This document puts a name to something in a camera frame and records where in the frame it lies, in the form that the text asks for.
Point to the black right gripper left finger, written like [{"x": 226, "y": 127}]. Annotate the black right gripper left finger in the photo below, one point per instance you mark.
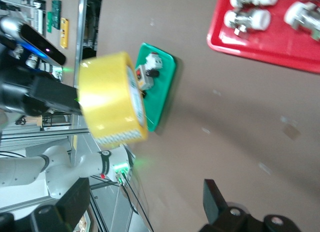
[{"x": 62, "y": 212}]

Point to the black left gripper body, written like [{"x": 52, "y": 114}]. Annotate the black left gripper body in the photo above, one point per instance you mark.
[{"x": 17, "y": 91}]

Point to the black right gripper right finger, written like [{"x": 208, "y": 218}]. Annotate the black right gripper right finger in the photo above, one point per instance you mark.
[{"x": 225, "y": 219}]

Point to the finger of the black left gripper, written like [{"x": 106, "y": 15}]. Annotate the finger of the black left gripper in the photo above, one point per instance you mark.
[{"x": 57, "y": 98}]

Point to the yellow packing tape roll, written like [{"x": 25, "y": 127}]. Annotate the yellow packing tape roll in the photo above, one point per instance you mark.
[{"x": 107, "y": 96}]

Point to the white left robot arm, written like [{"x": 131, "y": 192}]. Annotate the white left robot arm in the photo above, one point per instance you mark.
[{"x": 25, "y": 172}]

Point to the clear tape marker piece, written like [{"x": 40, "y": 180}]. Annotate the clear tape marker piece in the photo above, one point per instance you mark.
[
  {"x": 265, "y": 168},
  {"x": 206, "y": 130}
]

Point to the green plastic tray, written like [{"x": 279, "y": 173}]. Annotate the green plastic tray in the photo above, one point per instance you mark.
[{"x": 162, "y": 96}]

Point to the brown square tape patch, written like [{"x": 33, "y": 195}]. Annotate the brown square tape patch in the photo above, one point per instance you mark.
[{"x": 291, "y": 131}]

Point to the red plastic tray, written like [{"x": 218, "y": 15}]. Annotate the red plastic tray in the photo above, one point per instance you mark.
[{"x": 250, "y": 45}]

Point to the yellow flat box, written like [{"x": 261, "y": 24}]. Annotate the yellow flat box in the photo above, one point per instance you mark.
[{"x": 64, "y": 34}]

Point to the green circuit board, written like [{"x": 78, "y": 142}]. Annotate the green circuit board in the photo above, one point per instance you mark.
[{"x": 53, "y": 16}]

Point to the black round buzzer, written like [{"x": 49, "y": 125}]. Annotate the black round buzzer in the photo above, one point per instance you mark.
[{"x": 153, "y": 73}]

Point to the white circuit breaker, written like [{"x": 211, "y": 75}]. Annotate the white circuit breaker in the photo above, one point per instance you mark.
[{"x": 153, "y": 61}]

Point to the aluminium corner frame post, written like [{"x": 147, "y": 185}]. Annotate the aluminium corner frame post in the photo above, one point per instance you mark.
[{"x": 37, "y": 135}]

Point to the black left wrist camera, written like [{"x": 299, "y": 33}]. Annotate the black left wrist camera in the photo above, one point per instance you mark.
[{"x": 42, "y": 45}]

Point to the aluminium frame beam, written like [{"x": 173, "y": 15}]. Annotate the aluminium frame beam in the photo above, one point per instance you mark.
[{"x": 81, "y": 29}]

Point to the grey on-off switch box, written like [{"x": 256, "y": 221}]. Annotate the grey on-off switch box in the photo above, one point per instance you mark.
[{"x": 145, "y": 78}]

